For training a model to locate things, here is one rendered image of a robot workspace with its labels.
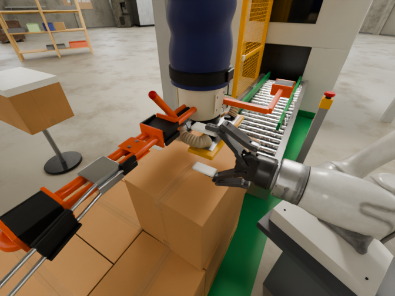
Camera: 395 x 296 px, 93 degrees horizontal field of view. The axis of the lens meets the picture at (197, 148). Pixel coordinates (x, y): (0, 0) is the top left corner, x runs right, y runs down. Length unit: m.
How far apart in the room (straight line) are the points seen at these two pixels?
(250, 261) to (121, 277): 0.96
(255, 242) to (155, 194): 1.17
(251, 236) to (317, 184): 1.40
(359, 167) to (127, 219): 1.09
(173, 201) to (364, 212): 0.55
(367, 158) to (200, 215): 0.50
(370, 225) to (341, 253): 0.50
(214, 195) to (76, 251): 0.79
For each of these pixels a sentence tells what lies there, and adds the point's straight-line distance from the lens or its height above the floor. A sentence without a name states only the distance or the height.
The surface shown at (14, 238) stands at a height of 1.26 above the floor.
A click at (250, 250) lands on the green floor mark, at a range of 1.73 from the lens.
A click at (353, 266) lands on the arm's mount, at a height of 0.81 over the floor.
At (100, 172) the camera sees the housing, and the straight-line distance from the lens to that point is 0.47.
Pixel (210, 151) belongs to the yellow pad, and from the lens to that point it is 0.67.
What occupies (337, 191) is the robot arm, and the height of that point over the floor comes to 1.27.
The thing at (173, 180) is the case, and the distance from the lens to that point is 0.82.
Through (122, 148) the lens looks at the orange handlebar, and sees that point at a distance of 0.53.
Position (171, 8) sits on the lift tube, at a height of 1.53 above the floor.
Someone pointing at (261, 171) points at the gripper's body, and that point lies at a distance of 0.43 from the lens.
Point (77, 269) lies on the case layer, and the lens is 1.20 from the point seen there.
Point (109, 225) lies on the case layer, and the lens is 1.26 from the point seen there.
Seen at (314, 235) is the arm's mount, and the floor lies 0.82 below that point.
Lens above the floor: 1.55
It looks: 38 degrees down
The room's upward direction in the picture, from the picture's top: straight up
